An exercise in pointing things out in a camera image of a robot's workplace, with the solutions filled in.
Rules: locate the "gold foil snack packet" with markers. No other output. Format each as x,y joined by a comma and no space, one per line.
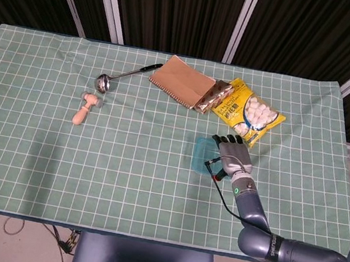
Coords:
214,97

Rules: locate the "brown spiral notebook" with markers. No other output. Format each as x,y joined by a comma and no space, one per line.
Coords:
180,81

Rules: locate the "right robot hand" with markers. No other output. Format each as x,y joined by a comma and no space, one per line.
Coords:
235,155

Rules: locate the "blue plastic lid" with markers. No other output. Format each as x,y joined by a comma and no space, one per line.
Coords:
205,153

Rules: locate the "yellow marshmallow bag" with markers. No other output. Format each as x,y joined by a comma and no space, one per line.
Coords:
249,113

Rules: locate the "small wooden mallet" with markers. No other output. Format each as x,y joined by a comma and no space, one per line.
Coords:
81,116

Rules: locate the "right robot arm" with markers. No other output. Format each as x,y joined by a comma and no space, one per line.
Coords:
252,209

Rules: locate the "black curtain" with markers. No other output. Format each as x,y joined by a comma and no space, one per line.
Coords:
184,3

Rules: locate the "green checked tablecloth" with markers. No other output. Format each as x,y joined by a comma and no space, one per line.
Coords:
86,173

